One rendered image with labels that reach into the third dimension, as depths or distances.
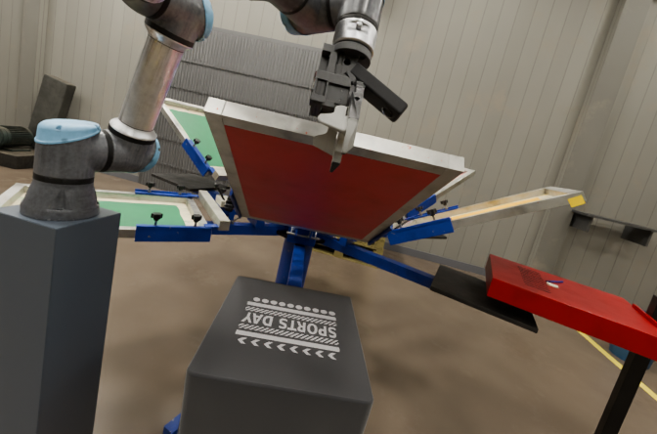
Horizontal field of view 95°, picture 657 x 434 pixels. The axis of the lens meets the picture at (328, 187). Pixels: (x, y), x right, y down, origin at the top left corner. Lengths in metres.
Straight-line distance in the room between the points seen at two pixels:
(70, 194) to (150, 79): 0.34
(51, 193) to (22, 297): 0.26
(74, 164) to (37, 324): 0.38
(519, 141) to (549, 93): 0.78
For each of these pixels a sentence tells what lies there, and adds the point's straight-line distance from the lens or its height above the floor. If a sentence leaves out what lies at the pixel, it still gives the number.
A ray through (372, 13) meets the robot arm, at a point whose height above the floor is 1.75.
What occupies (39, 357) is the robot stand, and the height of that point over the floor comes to 0.87.
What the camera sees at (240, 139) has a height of 1.48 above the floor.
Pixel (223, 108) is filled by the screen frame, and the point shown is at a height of 1.54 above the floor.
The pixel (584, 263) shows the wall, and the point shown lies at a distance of 6.17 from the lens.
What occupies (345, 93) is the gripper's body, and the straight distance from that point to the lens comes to 0.51.
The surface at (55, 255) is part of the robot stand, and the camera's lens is 0.94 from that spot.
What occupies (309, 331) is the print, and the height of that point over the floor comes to 0.95.
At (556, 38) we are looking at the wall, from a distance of 5.80.
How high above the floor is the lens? 1.53
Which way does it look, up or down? 9 degrees down
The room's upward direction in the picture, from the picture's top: 13 degrees clockwise
